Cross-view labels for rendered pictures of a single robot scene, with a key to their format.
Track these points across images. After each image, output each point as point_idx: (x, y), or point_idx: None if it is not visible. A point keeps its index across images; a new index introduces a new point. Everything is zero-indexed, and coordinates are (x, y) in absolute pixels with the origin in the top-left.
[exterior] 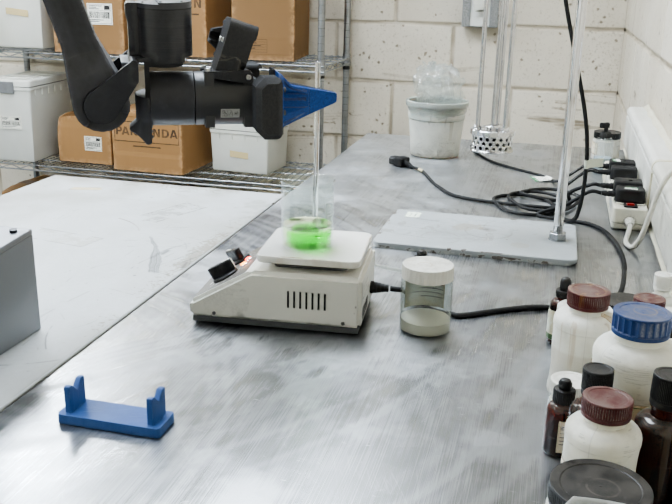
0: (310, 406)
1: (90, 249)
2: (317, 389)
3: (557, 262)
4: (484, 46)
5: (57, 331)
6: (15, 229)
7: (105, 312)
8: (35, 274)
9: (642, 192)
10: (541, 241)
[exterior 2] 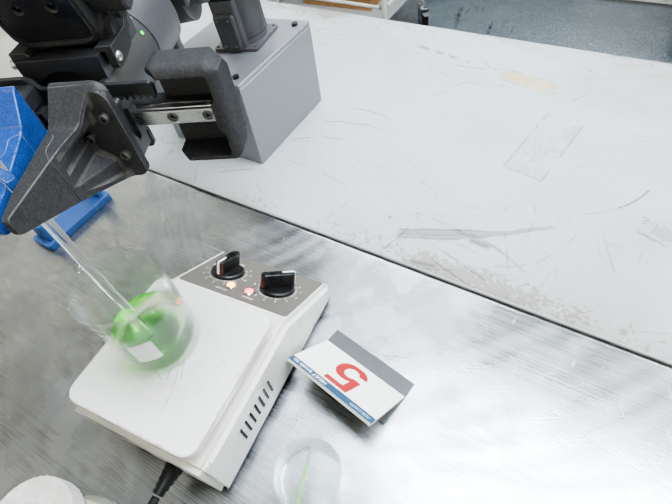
0: (7, 347)
1: (492, 174)
2: (31, 358)
3: None
4: None
5: (252, 174)
6: (234, 76)
7: (284, 200)
8: (248, 123)
9: None
10: None
